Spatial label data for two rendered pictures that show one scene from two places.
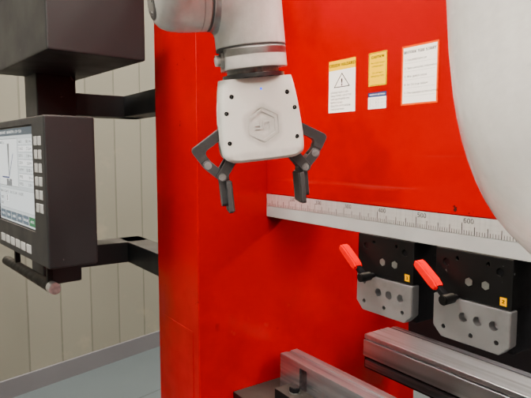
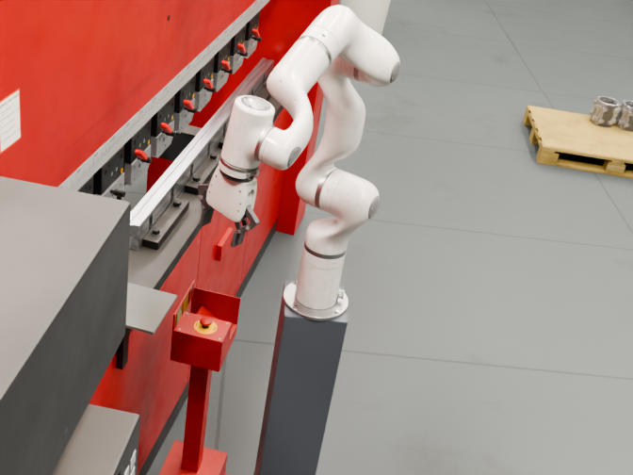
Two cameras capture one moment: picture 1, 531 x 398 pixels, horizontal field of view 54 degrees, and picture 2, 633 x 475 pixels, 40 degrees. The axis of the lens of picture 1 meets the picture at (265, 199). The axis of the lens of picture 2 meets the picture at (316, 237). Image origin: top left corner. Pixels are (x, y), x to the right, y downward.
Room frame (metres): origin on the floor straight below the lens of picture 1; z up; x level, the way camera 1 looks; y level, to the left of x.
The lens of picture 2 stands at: (1.71, 1.25, 2.48)
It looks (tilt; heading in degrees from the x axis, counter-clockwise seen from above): 31 degrees down; 222
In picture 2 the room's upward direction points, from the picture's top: 10 degrees clockwise
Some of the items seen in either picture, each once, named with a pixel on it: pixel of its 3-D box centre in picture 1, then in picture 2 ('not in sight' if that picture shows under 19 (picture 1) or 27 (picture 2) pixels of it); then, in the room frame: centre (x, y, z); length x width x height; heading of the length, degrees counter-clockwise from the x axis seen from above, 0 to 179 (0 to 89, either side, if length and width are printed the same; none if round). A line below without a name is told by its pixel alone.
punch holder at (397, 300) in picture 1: (397, 274); not in sight; (1.08, -0.28, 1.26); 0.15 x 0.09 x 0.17; 35
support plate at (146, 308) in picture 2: not in sight; (120, 303); (0.64, -0.40, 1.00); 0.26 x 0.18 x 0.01; 125
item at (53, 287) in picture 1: (28, 264); not in sight; (1.44, 0.67, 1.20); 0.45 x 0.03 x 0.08; 40
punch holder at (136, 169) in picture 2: not in sight; (128, 150); (0.42, -0.74, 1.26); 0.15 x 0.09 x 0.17; 35
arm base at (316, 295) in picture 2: not in sight; (319, 274); (0.17, -0.12, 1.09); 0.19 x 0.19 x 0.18
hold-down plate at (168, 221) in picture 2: not in sight; (167, 222); (0.20, -0.82, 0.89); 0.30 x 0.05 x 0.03; 35
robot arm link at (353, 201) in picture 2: not in sight; (342, 215); (0.16, -0.09, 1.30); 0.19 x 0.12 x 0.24; 107
